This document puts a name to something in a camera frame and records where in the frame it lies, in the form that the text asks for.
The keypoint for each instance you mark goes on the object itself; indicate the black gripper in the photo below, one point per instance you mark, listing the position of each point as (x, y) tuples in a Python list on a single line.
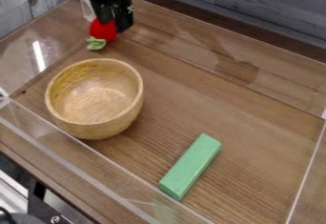
[(123, 13)]

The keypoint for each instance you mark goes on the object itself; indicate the red plush strawberry toy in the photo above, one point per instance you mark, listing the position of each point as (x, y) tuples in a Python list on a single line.
[(102, 34)]

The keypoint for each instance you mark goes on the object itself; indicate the wooden bowl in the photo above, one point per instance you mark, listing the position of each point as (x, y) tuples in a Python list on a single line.
[(94, 98)]

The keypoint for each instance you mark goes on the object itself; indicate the green rectangular block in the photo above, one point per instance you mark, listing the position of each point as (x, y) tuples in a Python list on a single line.
[(190, 166)]

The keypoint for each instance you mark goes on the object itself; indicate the clear acrylic corner bracket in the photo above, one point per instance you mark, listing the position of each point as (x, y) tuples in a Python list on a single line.
[(88, 12)]

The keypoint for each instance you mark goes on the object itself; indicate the clear acrylic wall enclosure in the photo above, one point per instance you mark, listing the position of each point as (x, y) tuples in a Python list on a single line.
[(212, 81)]

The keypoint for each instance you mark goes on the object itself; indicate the black metal table frame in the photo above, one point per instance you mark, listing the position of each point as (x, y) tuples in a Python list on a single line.
[(49, 207)]

